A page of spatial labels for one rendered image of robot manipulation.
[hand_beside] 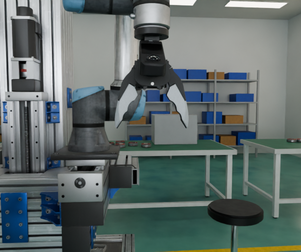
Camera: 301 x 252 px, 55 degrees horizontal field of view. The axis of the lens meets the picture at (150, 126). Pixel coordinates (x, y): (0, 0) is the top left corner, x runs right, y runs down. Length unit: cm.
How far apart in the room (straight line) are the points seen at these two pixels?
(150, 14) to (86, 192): 57
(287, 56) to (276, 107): 130
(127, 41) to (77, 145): 40
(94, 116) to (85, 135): 8
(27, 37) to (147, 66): 78
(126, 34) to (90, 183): 52
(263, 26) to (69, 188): 740
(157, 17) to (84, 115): 54
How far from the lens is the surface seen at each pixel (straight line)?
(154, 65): 50
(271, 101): 791
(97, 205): 98
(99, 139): 106
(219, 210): 189
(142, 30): 60
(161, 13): 61
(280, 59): 808
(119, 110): 58
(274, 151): 328
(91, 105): 104
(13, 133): 121
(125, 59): 106
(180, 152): 294
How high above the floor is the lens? 120
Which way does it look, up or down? 4 degrees down
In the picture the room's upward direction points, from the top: straight up
